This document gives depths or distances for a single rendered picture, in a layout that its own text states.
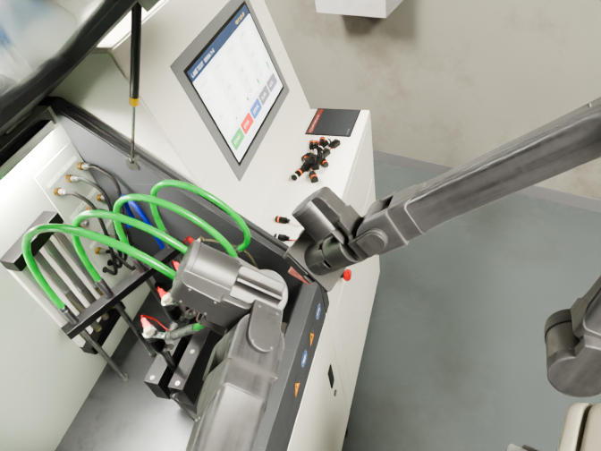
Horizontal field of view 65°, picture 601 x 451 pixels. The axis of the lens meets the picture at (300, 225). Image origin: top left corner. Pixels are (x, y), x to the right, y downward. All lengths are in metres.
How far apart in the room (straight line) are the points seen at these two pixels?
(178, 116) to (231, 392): 0.79
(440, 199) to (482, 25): 1.85
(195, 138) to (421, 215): 0.68
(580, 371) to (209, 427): 0.51
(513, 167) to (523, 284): 1.86
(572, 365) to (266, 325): 0.43
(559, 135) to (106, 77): 0.85
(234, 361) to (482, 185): 0.36
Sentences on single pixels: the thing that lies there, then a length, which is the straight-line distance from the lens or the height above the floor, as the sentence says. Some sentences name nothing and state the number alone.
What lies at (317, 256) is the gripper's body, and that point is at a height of 1.33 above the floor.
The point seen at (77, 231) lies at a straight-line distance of 0.83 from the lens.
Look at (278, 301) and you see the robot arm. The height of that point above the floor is 1.46.
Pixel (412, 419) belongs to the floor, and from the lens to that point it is 2.06.
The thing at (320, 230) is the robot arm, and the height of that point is 1.40.
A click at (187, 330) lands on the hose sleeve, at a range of 0.94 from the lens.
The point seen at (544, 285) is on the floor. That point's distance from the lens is 2.48.
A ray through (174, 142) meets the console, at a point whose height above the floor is 1.33.
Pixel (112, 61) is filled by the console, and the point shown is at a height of 1.53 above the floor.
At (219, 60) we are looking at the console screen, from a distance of 1.33.
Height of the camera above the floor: 1.90
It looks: 45 degrees down
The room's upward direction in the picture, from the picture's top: 13 degrees counter-clockwise
